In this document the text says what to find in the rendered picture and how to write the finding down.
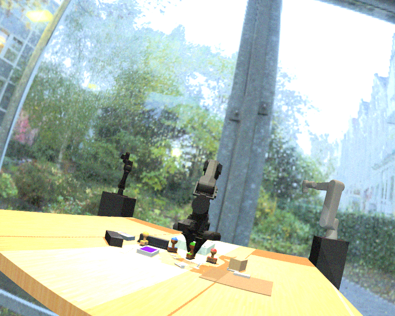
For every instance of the pale yellow box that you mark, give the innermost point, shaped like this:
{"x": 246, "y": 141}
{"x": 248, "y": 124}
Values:
{"x": 237, "y": 263}

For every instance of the yellow rubber stamp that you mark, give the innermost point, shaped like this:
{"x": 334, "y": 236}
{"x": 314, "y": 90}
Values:
{"x": 144, "y": 242}

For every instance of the red-handled rubber stamp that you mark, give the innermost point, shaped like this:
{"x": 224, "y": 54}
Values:
{"x": 211, "y": 259}

